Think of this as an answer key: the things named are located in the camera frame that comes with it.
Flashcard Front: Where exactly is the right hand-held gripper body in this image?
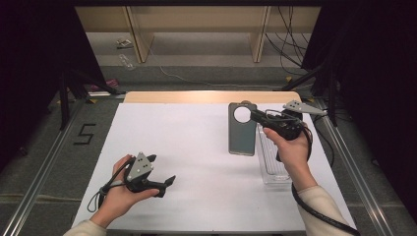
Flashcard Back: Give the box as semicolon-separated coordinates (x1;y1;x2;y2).
262;99;328;142

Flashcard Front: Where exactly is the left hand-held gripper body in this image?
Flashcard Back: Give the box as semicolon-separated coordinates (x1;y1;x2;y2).
124;151;165;195

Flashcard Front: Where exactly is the grey phone case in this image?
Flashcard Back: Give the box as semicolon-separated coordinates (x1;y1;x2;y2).
227;101;259;157

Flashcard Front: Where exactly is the clear plastic tray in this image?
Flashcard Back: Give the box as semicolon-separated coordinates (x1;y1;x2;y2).
255;122;293;187

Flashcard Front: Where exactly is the person's right hand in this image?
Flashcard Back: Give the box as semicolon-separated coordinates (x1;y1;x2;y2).
263;121;314;175

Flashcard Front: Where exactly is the person's left hand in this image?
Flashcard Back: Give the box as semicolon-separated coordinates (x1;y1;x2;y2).
90;154;160;229

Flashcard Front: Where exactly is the white table board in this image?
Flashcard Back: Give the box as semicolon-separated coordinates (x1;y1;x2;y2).
72;102;358;232

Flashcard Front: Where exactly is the black metal stand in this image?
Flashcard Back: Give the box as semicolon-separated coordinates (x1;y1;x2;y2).
280;63;338;128
58;68;127;131

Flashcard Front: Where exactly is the pink object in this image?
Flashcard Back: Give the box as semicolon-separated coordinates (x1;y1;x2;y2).
90;78;120;92

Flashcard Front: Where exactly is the black curtain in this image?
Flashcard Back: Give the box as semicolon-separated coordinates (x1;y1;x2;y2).
0;0;107;173
301;0;417;224

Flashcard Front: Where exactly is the clear plastic piece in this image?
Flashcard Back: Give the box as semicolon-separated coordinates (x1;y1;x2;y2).
118;53;136;72

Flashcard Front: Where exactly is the light wooden shelf unit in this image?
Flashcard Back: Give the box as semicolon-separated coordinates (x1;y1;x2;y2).
74;5;323;64

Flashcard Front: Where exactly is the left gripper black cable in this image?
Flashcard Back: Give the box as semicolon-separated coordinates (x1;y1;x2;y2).
87;156;137;213

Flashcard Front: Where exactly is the bundle of black cables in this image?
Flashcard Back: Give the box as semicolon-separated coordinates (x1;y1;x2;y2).
265;5;316;77

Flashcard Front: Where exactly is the aluminium floor rail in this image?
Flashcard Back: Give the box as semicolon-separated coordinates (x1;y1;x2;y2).
1;97;87;236
315;98;392;236

